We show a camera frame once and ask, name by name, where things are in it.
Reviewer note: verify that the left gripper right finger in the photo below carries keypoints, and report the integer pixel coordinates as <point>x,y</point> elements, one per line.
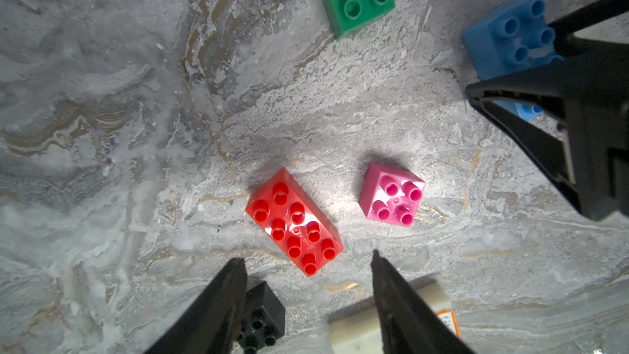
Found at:
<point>408,325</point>

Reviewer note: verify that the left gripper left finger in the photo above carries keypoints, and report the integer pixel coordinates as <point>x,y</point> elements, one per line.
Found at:
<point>211,324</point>

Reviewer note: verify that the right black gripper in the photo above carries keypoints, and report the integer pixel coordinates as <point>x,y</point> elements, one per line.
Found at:
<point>588,97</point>

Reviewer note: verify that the light blue long lego brick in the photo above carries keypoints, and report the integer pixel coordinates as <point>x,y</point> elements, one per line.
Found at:
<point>511,38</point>

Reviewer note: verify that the pink square lego brick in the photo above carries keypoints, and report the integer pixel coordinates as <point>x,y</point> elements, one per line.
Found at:
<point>391,195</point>

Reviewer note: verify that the black small lego brick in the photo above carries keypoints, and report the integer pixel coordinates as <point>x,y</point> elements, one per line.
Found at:
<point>263,322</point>

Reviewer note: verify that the red long lego brick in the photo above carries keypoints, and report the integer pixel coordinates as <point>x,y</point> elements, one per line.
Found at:
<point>283,210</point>

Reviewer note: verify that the white eraser with orange label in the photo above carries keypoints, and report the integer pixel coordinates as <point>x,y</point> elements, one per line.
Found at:
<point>361,333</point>

